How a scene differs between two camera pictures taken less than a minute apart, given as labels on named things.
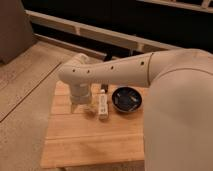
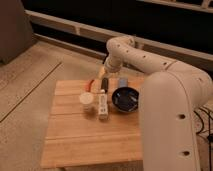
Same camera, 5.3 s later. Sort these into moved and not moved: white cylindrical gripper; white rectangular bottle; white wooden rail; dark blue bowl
Moved: white cylindrical gripper
Not moved: dark blue bowl; white wooden rail; white rectangular bottle
